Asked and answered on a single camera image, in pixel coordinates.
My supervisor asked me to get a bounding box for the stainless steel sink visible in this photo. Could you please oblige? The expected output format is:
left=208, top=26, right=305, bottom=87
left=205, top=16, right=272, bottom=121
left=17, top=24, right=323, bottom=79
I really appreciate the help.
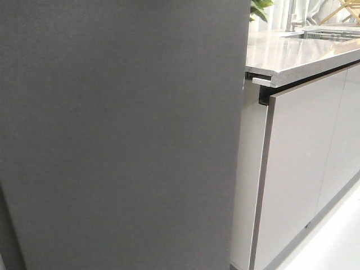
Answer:
left=282, top=28, right=359, bottom=42

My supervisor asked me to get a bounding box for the metal sink drain basket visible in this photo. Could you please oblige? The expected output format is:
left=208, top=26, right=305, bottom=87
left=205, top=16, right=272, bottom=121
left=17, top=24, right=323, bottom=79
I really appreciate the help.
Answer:
left=302, top=30, right=359, bottom=42

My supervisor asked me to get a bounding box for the grey right cabinet door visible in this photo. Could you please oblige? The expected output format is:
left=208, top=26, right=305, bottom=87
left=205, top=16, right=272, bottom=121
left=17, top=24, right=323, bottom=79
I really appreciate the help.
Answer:
left=316, top=65, right=359, bottom=213

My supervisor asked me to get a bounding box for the dark grey fridge door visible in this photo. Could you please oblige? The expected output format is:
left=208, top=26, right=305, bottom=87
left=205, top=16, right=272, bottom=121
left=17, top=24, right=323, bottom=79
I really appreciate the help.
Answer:
left=1, top=1, right=250, bottom=269

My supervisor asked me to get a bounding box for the grey stone countertop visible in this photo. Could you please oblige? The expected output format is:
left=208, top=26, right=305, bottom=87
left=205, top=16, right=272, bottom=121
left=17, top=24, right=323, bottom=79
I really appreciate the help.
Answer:
left=245, top=24, right=359, bottom=88

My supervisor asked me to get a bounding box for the green leafy potted plant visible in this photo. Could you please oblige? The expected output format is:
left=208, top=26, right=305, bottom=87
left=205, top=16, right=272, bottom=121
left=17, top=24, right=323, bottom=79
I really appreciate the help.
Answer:
left=250, top=0, right=274, bottom=23

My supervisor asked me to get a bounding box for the grey cabinet door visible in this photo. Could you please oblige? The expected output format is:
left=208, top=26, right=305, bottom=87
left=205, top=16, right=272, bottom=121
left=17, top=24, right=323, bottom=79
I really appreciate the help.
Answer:
left=316, top=65, right=359, bottom=213
left=251, top=71, right=347, bottom=269

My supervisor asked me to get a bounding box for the chrome kitchen faucet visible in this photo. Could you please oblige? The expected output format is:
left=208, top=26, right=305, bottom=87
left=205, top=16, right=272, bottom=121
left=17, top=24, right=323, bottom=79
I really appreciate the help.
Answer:
left=285, top=0, right=307, bottom=32

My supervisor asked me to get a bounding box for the grey left cabinet door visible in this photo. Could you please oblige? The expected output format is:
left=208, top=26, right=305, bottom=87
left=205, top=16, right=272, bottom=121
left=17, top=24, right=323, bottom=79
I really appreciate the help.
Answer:
left=251, top=71, right=347, bottom=269

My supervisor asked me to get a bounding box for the grey cabinet side panel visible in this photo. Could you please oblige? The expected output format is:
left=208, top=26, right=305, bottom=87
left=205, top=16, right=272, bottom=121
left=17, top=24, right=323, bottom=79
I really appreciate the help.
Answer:
left=230, top=79, right=267, bottom=269

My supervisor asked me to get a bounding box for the wooden folding dish rack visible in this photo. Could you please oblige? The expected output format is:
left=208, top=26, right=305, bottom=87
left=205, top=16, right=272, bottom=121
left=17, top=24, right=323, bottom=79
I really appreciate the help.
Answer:
left=319, top=0, right=360, bottom=25

